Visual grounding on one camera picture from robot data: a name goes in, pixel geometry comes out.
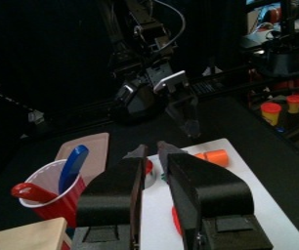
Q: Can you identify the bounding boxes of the light wooden block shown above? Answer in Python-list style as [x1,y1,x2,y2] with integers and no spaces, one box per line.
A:
[0,217,73,250]

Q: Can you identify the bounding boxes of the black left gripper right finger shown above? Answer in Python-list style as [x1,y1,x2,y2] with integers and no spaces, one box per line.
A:
[156,141,256,250]

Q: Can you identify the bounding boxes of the small red toy vegetable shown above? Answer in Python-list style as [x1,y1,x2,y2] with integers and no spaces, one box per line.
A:
[145,158,168,190]

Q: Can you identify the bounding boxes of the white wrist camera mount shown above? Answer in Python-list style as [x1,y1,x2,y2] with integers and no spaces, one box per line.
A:
[152,69,190,95]

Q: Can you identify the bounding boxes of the blue utensil handle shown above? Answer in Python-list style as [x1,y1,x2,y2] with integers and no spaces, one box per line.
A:
[57,144,89,195]

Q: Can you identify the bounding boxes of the orange toy carrot green leaves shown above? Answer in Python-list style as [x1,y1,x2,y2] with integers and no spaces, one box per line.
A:
[194,148,230,168]

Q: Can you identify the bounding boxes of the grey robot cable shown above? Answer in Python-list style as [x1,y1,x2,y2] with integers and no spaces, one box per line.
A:
[153,0,188,45]

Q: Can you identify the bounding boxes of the red flat toy ring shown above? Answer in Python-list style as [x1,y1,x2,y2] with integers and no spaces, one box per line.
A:
[170,204,184,236]

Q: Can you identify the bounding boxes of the white rectangular board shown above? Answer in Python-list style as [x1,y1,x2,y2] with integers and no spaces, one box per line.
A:
[138,138,299,250]

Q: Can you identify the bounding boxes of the tan cutting board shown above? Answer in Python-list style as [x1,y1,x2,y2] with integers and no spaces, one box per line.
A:
[53,132,110,188]

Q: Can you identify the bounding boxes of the red plastic spoon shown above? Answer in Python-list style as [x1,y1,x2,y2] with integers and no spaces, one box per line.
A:
[10,182,60,205]

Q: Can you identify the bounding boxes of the grey metal frame clamp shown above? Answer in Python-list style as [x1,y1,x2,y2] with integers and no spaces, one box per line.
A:
[26,108,46,126]

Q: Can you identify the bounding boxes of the black frame rail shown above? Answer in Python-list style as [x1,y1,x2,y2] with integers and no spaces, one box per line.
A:
[185,62,299,99]

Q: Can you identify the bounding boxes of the red plastic cup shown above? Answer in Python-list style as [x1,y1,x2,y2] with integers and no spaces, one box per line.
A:
[18,158,89,229]

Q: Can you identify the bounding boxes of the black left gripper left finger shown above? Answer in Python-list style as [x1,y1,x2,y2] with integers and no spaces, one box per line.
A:
[74,144,149,250]

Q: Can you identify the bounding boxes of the black cloth backdrop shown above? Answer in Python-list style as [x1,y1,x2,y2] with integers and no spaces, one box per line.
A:
[0,0,246,138]

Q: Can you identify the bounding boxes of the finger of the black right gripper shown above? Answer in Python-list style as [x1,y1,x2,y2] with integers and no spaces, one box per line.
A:
[164,99,193,134]
[184,94,204,140]

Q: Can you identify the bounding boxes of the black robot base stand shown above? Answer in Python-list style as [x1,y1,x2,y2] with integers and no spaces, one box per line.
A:
[249,40,299,79]

